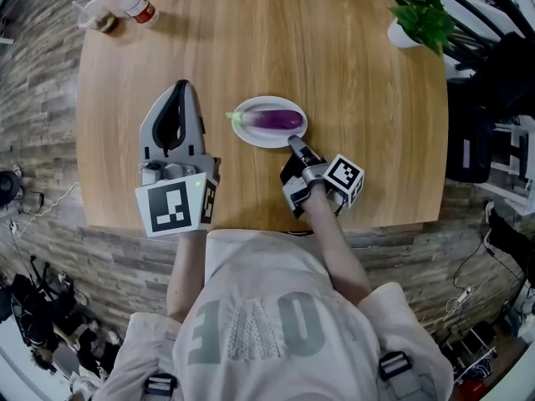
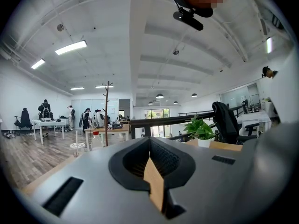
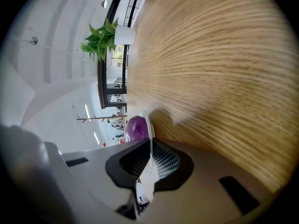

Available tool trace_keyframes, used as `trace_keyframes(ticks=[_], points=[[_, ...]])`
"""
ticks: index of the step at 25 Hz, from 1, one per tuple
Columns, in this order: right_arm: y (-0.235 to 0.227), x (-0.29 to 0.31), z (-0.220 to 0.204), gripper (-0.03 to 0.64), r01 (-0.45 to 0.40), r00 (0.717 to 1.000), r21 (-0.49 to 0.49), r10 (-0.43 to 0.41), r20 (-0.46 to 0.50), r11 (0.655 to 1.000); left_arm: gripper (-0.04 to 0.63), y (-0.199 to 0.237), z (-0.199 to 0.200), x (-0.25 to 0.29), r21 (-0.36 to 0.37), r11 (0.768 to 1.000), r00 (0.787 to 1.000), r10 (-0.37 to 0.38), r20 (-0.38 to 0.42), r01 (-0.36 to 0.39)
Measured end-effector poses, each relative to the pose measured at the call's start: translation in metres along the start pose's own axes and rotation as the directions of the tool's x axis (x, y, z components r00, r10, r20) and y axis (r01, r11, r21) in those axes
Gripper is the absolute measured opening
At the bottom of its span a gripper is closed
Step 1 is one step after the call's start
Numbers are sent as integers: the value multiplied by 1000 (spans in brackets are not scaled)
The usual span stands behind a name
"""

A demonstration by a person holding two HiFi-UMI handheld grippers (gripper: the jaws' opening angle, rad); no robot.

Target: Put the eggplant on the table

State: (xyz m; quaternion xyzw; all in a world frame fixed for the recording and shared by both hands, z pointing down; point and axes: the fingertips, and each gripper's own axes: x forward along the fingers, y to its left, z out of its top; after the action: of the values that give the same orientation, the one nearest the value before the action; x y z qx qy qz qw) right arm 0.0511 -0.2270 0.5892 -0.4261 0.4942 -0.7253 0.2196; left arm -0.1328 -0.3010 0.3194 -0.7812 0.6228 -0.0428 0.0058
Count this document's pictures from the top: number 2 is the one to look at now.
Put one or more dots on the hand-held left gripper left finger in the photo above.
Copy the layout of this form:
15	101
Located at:
93	195

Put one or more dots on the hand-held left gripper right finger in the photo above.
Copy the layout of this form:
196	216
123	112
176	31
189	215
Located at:
222	190

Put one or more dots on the clear plastic cup with straw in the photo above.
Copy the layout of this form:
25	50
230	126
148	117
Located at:
77	146

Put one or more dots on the clear plastic bottle red label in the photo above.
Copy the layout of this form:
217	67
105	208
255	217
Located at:
97	141

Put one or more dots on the black office chair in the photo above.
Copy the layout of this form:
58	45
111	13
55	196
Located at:
245	139

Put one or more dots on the green plant in white pot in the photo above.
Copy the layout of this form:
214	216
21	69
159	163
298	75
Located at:
201	130

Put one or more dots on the light wooden desk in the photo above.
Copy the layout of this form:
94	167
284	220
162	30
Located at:
116	129

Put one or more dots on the white machine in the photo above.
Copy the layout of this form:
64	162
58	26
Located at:
98	119

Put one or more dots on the white clothed table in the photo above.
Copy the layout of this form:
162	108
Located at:
253	118

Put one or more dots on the wooden coat stand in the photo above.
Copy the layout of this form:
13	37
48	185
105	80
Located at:
106	115

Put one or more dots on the white desk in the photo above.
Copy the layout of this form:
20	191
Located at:
49	122

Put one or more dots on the black metal railing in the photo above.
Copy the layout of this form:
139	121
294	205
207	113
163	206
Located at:
163	121

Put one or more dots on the glass window doors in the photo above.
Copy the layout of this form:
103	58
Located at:
158	115

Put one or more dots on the black high-back chair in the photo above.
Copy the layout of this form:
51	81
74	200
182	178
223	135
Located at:
24	119

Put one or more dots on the long ceiling tube light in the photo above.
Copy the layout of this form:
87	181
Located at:
38	64
269	45
71	47
77	88
104	86

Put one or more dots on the round ceiling fixture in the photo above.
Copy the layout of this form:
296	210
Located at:
175	52
60	27

